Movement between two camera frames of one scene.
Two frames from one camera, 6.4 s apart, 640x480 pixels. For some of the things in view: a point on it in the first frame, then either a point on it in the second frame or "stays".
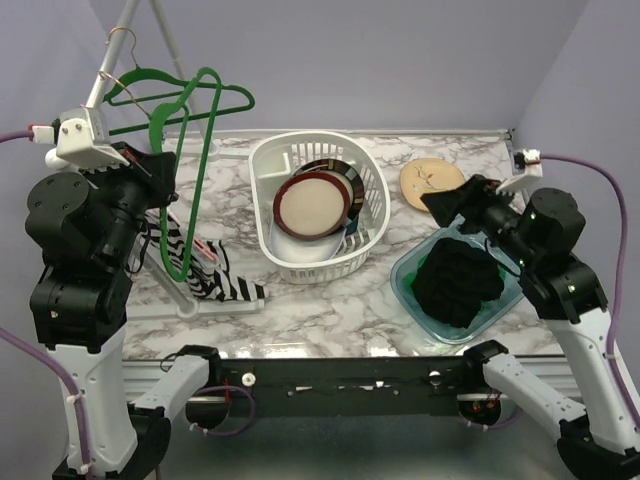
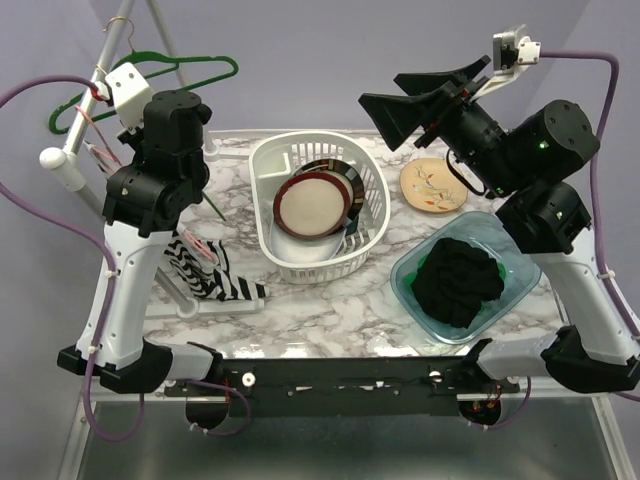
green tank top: [408, 278] stays
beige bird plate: [422, 176] stays
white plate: [286, 247] stays
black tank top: [455, 281] stays
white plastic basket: [274, 155] stays
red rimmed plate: [311, 205] stays
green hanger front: [141, 71] to [174, 60]
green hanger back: [157, 120] to [214, 205]
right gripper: [445, 205] to [398, 116]
